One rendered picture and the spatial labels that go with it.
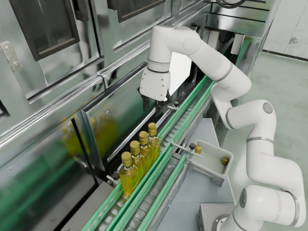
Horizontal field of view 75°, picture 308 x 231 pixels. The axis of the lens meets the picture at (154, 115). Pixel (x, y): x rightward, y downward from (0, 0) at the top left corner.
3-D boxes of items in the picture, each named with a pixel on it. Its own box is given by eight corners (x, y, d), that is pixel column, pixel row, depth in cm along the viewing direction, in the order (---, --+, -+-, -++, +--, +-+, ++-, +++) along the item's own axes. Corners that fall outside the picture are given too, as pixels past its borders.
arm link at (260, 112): (249, 151, 78) (250, 119, 85) (287, 145, 67) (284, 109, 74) (225, 137, 72) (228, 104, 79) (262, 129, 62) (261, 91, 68)
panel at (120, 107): (186, 74, 144) (192, 25, 121) (190, 76, 143) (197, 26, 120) (99, 168, 88) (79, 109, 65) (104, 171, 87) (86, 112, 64)
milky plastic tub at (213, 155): (195, 146, 125) (196, 137, 119) (231, 162, 117) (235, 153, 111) (182, 167, 114) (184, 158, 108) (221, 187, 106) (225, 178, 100)
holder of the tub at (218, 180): (186, 144, 127) (188, 135, 122) (230, 163, 117) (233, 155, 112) (174, 163, 117) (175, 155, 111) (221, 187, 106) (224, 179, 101)
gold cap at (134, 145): (134, 145, 80) (133, 138, 77) (141, 150, 78) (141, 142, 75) (129, 152, 77) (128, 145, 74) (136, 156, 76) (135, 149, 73)
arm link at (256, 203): (228, 200, 74) (244, 175, 63) (266, 209, 72) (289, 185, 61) (230, 228, 66) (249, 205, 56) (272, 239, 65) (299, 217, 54)
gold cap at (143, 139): (142, 136, 83) (141, 129, 80) (149, 140, 82) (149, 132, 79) (137, 142, 81) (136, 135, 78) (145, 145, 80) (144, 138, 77)
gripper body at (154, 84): (139, 63, 67) (136, 94, 72) (166, 72, 63) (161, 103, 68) (151, 59, 73) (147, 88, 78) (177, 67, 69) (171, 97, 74)
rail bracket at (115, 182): (112, 181, 95) (108, 165, 86) (124, 189, 92) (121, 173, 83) (107, 188, 92) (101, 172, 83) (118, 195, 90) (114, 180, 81)
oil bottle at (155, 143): (151, 158, 104) (150, 129, 89) (160, 163, 102) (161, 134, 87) (144, 166, 100) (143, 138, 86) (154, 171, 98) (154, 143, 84)
